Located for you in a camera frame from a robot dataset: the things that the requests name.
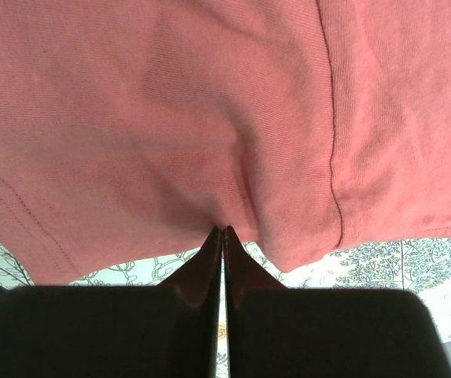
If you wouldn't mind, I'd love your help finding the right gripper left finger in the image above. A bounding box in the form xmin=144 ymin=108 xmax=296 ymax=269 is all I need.
xmin=0 ymin=229 xmax=221 ymax=377

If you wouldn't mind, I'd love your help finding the salmon pink t shirt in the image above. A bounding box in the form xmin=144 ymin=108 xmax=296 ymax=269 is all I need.
xmin=0 ymin=1 xmax=451 ymax=284

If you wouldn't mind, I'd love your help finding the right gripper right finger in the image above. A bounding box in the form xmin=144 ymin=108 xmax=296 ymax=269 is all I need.
xmin=223 ymin=228 xmax=451 ymax=377

